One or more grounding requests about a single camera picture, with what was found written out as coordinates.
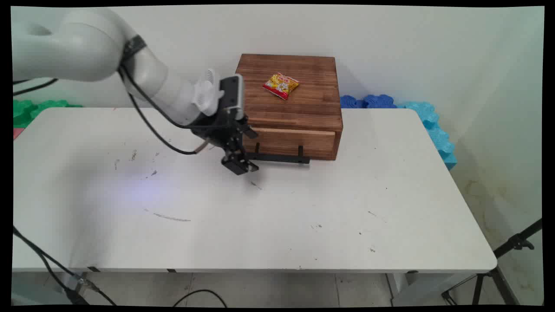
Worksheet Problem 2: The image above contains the light blue foam mat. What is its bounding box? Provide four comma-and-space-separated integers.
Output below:
397, 101, 458, 170

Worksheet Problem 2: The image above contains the black looped floor cable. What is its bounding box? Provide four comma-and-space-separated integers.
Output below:
173, 289, 228, 307

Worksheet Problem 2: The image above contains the green foam mat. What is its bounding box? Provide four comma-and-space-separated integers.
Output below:
13, 100, 83, 129

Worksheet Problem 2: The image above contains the yellow red snack packet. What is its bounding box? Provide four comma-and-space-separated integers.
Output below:
262, 73, 300, 101

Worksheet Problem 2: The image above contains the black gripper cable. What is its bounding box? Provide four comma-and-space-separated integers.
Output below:
118, 65, 214, 156

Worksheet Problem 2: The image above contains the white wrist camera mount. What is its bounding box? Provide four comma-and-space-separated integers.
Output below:
193, 68, 225, 117

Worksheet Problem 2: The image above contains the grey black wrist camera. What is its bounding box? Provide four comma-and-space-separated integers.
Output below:
219, 75, 245, 120

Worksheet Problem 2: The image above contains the black cable with connector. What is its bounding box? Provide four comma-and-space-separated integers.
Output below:
13, 225, 118, 306

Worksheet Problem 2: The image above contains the wooden drawer with black handle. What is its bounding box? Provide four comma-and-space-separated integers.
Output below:
242, 127, 337, 166

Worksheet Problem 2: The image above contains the black tripod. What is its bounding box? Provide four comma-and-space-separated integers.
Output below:
441, 218, 543, 306

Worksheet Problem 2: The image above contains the white table leg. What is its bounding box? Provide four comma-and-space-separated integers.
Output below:
386, 273, 477, 306

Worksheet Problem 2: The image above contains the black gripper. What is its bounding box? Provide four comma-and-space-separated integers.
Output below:
189, 110, 261, 176

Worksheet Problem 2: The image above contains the black cable strap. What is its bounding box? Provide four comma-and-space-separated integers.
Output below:
121, 35, 147, 62

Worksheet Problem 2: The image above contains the dark blue foam mat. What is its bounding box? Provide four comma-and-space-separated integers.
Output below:
340, 94, 398, 109

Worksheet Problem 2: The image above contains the brown wooden cabinet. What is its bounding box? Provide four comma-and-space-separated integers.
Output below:
235, 54, 344, 161

